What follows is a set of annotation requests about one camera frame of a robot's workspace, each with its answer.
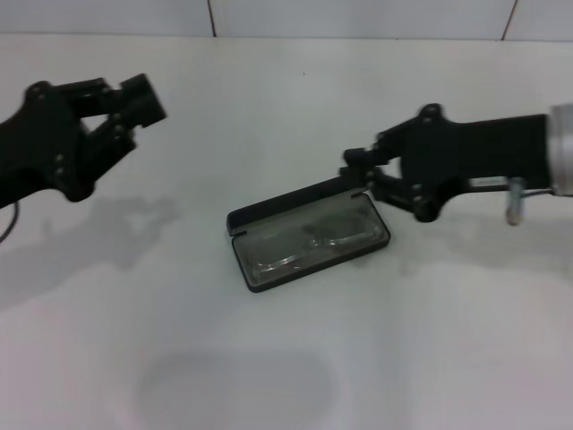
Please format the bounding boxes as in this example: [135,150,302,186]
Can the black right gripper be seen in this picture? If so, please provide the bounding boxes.
[338,103,555,225]

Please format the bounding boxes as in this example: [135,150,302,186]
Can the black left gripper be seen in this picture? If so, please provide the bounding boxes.
[0,73,169,210]

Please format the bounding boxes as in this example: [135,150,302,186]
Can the clear white glasses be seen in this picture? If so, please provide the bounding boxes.
[252,210,382,280]

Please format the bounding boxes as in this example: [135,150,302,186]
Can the black glasses case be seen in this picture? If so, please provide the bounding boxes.
[226,174,391,295]

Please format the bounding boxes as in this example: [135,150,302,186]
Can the right gripper metal connector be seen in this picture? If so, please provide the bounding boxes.
[504,176,526,227]

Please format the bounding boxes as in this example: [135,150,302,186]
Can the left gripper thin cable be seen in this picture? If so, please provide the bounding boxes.
[0,201,21,245]

